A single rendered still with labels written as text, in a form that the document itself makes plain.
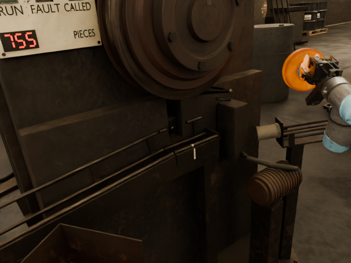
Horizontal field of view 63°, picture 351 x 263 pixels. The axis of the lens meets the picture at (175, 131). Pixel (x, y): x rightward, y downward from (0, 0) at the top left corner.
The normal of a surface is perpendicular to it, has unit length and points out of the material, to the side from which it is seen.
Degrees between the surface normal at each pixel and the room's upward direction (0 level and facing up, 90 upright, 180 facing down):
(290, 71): 87
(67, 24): 90
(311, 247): 0
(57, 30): 90
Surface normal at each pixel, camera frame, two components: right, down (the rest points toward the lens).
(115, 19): 0.59, 0.28
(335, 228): -0.07, -0.92
